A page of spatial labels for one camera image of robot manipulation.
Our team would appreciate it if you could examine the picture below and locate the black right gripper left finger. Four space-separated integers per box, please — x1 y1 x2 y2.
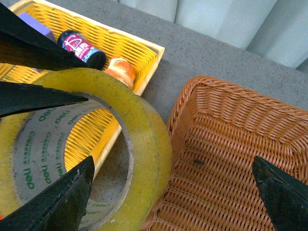
0 156 94 231

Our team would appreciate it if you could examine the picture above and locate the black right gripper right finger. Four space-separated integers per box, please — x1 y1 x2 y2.
252 156 308 231

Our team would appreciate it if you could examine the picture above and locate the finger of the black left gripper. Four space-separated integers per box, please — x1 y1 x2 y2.
0 4 88 71
0 82 88 117

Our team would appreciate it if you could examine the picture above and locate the yellow packing tape roll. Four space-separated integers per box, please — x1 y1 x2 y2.
0 68 172 231

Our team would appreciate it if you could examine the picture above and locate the yellow woven basket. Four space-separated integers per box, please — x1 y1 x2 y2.
10 0 165 170

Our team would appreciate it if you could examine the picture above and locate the brown wicker basket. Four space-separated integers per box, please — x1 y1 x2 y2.
142 76 308 231

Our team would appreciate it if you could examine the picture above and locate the purple foam cube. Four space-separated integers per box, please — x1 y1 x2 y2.
17 12 56 73

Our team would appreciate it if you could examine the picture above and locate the small dark labelled jar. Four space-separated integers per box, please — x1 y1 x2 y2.
57 30 106 70

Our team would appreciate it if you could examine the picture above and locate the toy croissant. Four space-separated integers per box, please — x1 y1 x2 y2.
104 57 136 90

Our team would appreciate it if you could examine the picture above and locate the grey curtain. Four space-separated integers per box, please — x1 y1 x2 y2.
122 0 308 72

